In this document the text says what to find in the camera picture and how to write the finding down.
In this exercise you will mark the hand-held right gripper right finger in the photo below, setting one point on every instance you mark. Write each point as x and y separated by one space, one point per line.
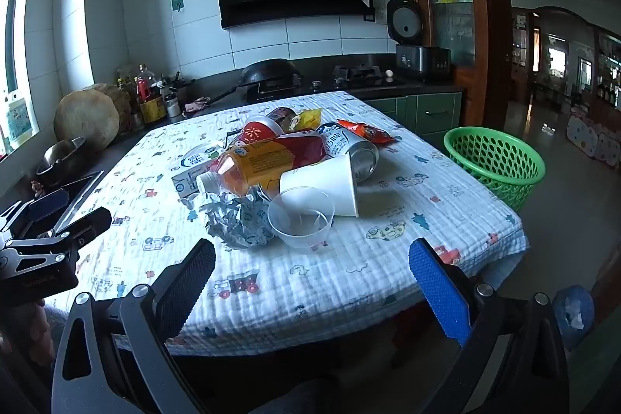
439 292

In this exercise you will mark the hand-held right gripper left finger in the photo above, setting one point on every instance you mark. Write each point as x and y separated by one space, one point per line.
189 288

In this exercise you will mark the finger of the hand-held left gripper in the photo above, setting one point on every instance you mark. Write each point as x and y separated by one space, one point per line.
48 203
85 225

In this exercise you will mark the silver foil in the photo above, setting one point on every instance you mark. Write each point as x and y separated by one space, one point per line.
233 220

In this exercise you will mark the white milk carton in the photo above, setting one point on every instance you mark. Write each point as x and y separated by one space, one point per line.
189 181

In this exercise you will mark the clear plastic cup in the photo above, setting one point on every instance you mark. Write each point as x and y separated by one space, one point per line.
291 244

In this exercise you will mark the green plastic basket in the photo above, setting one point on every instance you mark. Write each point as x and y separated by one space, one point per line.
490 162

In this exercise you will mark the orange juice plastic bottle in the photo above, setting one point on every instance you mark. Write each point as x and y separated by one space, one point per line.
262 162

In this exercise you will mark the white paper cup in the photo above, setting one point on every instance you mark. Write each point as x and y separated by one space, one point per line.
325 181

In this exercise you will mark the red paper cup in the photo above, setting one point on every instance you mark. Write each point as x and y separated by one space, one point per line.
257 132

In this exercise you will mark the silver drink can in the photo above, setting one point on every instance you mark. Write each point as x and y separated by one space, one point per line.
349 147

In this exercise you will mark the orange snack wrapper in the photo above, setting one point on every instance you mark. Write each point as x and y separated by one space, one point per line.
368 132

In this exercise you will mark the red drink can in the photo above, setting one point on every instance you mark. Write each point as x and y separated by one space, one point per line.
284 115

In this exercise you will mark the yellow plastic wrapper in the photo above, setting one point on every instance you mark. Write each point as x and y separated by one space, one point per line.
308 119

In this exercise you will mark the person's left hand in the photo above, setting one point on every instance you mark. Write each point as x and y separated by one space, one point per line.
41 331

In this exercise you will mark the dark glossy tray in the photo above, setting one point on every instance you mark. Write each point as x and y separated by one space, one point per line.
80 191

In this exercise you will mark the metal bowl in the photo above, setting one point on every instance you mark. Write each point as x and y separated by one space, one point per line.
63 157

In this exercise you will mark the white blue hanging pouch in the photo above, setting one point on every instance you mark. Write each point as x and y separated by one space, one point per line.
22 120

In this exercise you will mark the round wooden chopping block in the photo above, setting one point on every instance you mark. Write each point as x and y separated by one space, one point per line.
87 123

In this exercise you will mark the white printed blanket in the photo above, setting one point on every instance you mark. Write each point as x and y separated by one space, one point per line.
339 259

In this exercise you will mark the blue waste bin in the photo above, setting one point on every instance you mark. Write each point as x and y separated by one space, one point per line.
575 312

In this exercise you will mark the cluster of condiment bottles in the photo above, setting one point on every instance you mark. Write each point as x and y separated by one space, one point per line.
150 103

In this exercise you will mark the window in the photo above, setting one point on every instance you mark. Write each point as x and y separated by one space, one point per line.
9 55

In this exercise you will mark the pink rag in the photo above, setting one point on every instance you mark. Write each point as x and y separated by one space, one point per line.
196 104

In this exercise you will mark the green base cabinets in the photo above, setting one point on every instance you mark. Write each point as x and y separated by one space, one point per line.
427 113

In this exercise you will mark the dotted play tent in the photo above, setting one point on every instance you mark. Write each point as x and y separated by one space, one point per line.
594 137

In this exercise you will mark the black wok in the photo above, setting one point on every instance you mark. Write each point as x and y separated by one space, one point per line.
267 72

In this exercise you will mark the black gas stove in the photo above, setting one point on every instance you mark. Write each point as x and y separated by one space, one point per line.
359 77

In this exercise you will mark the black rice cooker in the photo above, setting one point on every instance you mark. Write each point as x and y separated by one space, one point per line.
419 60

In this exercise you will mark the wooden glass-door cabinet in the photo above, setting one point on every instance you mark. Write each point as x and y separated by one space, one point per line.
480 55

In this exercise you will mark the green wall sticker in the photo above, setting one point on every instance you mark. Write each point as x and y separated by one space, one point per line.
178 1

